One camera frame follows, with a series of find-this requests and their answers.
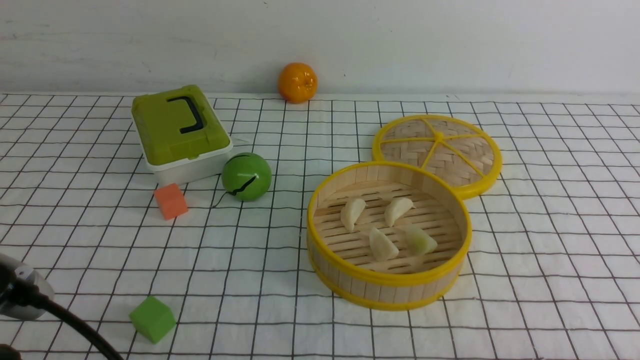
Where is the white dumpling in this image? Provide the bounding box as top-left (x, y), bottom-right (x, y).
top-left (384, 197), bottom-right (416, 227)
top-left (340, 198), bottom-right (366, 233)
top-left (369, 227), bottom-right (399, 262)

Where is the greenish dumpling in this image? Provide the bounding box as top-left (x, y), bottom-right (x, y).
top-left (403, 224), bottom-right (438, 256)

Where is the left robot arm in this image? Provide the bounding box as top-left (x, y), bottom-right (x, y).
top-left (0, 253), bottom-right (55, 321)

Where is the bamboo steamer tray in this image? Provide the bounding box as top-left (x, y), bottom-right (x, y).
top-left (306, 161), bottom-right (473, 312)

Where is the bamboo steamer lid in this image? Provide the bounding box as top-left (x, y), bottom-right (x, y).
top-left (372, 114), bottom-right (503, 199)

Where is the green ball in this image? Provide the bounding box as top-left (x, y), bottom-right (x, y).
top-left (221, 152), bottom-right (273, 202)

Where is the orange fruit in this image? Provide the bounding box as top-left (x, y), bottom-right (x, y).
top-left (278, 62), bottom-right (318, 104)

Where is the green lidded storage box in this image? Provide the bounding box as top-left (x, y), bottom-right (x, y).
top-left (131, 84), bottom-right (233, 187)

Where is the orange foam cube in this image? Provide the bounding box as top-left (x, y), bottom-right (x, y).
top-left (153, 183), bottom-right (189, 221)

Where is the green foam cube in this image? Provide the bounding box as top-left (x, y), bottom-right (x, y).
top-left (128, 296), bottom-right (177, 344)

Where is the white checkered tablecloth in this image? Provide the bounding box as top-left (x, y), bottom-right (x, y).
top-left (0, 93), bottom-right (640, 360)

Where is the black cable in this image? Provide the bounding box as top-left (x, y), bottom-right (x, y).
top-left (0, 280), bottom-right (126, 360)

